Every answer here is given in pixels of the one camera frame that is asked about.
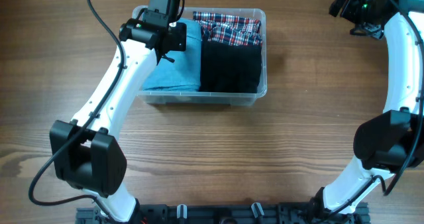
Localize light blue cloth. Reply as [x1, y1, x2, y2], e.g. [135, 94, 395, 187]
[142, 18, 201, 91]

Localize red plaid cloth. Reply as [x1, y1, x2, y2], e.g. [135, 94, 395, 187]
[193, 11, 263, 46]

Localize clear plastic storage container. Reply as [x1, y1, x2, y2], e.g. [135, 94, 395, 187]
[137, 7, 268, 106]

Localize black cloth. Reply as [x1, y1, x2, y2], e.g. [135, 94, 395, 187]
[199, 40, 262, 93]

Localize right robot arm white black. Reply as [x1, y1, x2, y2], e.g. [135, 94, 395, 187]
[305, 0, 423, 223]

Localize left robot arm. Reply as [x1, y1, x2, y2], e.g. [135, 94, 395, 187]
[50, 0, 186, 223]

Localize left black camera cable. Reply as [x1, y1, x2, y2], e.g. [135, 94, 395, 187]
[28, 0, 129, 223]

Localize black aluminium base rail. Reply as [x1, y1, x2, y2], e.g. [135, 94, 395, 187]
[75, 203, 371, 224]

